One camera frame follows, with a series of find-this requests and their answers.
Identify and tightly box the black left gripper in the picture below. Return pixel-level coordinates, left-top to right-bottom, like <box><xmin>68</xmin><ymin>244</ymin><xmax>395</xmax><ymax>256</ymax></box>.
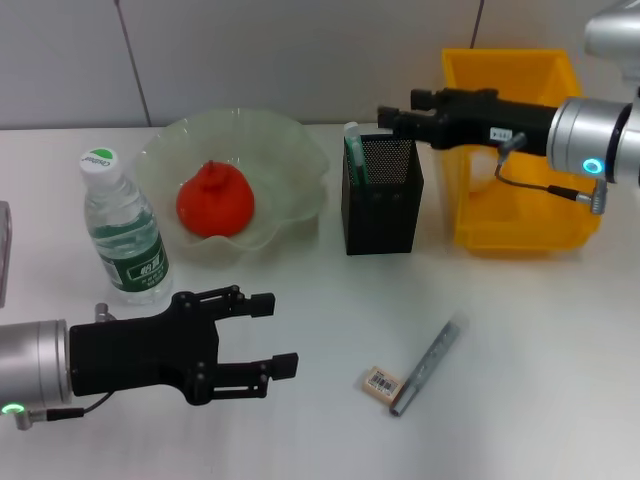
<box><xmin>68</xmin><ymin>284</ymin><xmax>300</xmax><ymax>406</ymax></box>

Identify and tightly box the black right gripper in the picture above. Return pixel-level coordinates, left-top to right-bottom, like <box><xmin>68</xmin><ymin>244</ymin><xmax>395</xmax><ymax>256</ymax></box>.
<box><xmin>377</xmin><ymin>88</ymin><xmax>561</xmax><ymax>154</ymax></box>

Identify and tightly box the green utility knife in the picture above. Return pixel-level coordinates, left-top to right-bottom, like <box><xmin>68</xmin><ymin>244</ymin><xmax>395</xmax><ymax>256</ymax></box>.
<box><xmin>343</xmin><ymin>122</ymin><xmax>370</xmax><ymax>187</ymax></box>

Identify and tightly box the orange fruit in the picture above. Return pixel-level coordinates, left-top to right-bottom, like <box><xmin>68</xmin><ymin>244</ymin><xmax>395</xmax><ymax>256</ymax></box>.
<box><xmin>175</xmin><ymin>159</ymin><xmax>256</xmax><ymax>239</ymax></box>

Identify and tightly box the clear water bottle green label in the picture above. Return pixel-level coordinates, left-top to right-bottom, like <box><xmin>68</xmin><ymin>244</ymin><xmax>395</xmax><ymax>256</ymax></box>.
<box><xmin>78</xmin><ymin>145</ymin><xmax>175</xmax><ymax>307</ymax></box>

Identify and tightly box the black mesh pen holder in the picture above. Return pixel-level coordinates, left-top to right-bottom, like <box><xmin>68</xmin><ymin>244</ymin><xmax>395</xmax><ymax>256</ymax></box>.
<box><xmin>341</xmin><ymin>132</ymin><xmax>425</xmax><ymax>257</ymax></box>

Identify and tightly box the beige eraser with barcode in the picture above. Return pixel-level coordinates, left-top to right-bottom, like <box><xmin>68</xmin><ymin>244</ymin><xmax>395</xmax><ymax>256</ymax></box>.
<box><xmin>362</xmin><ymin>367</ymin><xmax>405</xmax><ymax>401</ymax></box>

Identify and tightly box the green glass fruit plate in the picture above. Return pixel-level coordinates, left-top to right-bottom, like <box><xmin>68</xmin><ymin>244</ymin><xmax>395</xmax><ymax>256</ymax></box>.
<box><xmin>132</xmin><ymin>105</ymin><xmax>331</xmax><ymax>251</ymax></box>

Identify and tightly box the grey marker pen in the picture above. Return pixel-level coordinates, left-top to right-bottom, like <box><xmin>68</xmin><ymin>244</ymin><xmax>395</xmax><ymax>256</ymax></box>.
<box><xmin>389</xmin><ymin>314</ymin><xmax>469</xmax><ymax>419</ymax></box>

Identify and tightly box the yellow plastic bin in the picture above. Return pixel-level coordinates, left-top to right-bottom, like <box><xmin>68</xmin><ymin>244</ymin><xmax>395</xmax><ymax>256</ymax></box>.
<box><xmin>439</xmin><ymin>47</ymin><xmax>604</xmax><ymax>259</ymax></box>

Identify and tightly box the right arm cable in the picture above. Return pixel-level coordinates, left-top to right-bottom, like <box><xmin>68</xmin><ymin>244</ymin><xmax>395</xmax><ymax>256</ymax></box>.
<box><xmin>494</xmin><ymin>132</ymin><xmax>609</xmax><ymax>216</ymax></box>

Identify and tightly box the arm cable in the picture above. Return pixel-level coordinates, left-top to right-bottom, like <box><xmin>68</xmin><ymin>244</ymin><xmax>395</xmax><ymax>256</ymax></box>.
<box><xmin>494</xmin><ymin>132</ymin><xmax>609</xmax><ymax>216</ymax></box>
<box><xmin>12</xmin><ymin>392</ymin><xmax>114</xmax><ymax>431</ymax></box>

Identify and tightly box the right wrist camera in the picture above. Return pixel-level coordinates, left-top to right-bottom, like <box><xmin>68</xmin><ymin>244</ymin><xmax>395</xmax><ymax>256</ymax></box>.
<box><xmin>584</xmin><ymin>0</ymin><xmax>640</xmax><ymax>86</ymax></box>

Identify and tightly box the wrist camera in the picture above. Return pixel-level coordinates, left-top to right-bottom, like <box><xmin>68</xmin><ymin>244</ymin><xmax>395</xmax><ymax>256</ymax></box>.
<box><xmin>0</xmin><ymin>200</ymin><xmax>12</xmax><ymax>307</ymax></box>
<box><xmin>584</xmin><ymin>0</ymin><xmax>640</xmax><ymax>86</ymax></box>

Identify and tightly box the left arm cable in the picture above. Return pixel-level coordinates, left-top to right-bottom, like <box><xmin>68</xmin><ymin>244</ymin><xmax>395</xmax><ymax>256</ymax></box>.
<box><xmin>12</xmin><ymin>392</ymin><xmax>114</xmax><ymax>431</ymax></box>

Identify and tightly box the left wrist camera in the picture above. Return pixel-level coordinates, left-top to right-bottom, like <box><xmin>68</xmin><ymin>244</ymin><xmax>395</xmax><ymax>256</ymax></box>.
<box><xmin>0</xmin><ymin>200</ymin><xmax>12</xmax><ymax>307</ymax></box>

